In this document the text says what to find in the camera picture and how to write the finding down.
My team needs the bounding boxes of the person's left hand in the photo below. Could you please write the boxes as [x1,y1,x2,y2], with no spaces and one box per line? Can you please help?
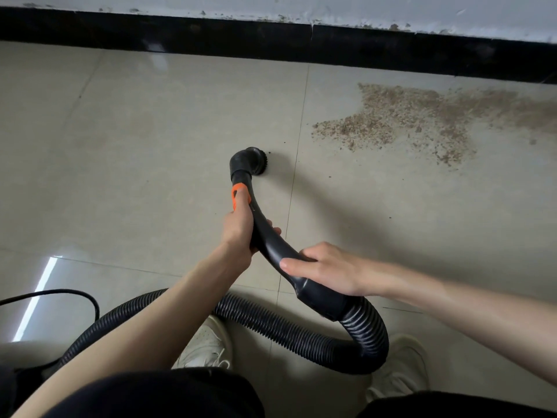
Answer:
[218,189,284,275]

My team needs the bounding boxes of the person's right hand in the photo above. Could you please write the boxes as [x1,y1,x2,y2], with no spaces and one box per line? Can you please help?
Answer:
[279,242,393,298]

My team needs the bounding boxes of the black vacuum hose with handle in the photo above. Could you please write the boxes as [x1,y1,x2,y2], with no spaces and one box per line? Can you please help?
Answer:
[48,147,391,380]

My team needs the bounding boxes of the brown sawdust dirt patch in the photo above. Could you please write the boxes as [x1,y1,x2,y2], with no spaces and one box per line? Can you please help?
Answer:
[312,82,557,169]

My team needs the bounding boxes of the black power cable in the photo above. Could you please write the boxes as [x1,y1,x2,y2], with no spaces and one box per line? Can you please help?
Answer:
[0,289,101,323]

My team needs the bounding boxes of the grey vacuum cleaner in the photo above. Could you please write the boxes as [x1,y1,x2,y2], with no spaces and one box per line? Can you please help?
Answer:
[0,339,75,418]

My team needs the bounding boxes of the person's right forearm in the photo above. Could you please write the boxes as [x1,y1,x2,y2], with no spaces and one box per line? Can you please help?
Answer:
[383,264,557,387]

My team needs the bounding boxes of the person's left forearm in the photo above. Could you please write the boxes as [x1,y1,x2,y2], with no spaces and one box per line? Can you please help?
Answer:
[10,252,249,418]

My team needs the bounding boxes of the tiled floor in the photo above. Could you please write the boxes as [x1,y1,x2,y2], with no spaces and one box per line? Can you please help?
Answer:
[0,41,557,418]

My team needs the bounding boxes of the person's black trousers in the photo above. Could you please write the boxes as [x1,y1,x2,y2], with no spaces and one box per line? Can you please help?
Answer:
[39,368,557,418]

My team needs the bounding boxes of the grey shoe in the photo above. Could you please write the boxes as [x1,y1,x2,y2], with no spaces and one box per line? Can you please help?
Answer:
[172,314,236,371]
[364,333,432,403]

